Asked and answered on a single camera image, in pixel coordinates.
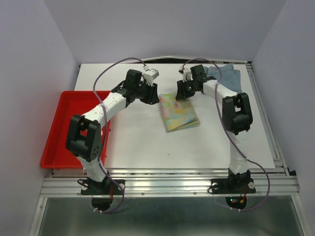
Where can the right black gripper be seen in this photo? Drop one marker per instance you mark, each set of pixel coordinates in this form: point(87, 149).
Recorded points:
point(181, 93)

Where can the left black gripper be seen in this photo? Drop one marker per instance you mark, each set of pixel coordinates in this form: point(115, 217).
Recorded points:
point(152, 97)

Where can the floral pastel skirt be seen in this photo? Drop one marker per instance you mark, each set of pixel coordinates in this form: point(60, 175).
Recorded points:
point(177, 114)

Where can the blue denim skirt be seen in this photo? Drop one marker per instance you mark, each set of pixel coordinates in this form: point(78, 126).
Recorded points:
point(231, 78)

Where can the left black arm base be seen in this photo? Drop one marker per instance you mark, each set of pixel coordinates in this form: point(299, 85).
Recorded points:
point(106, 196)

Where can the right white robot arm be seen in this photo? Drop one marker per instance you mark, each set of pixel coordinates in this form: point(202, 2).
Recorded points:
point(234, 111)

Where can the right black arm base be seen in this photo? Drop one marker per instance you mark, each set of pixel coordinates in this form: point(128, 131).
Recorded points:
point(235, 186)

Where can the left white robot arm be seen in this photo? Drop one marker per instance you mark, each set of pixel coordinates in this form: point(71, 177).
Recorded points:
point(118, 99)

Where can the red plastic tray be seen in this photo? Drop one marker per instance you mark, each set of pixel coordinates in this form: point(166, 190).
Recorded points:
point(59, 127)

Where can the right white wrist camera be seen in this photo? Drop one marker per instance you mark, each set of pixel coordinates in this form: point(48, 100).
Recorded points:
point(186, 74)

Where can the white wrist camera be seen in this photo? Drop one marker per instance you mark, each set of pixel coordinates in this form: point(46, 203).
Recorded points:
point(150, 75)
point(186, 74)

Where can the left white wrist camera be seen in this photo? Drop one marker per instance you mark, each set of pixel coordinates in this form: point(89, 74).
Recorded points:
point(150, 75)

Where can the aluminium frame rail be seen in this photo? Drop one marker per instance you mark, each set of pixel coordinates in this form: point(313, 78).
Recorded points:
point(162, 182)

